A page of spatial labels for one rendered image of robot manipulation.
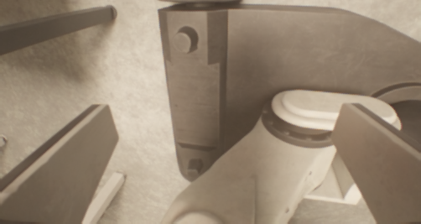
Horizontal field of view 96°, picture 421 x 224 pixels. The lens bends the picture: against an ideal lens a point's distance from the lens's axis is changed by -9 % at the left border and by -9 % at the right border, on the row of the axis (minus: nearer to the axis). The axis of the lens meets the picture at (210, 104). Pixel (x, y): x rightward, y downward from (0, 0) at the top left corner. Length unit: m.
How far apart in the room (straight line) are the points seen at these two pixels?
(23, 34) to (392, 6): 0.83
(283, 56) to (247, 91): 0.11
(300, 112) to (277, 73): 0.15
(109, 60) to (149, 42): 0.19
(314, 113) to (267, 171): 0.12
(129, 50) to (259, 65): 0.46
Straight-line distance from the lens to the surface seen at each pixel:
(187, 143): 0.60
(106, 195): 1.11
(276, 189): 0.29
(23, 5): 1.03
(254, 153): 0.33
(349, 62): 0.50
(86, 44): 0.87
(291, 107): 0.36
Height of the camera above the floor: 0.61
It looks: 57 degrees down
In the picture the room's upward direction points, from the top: 157 degrees counter-clockwise
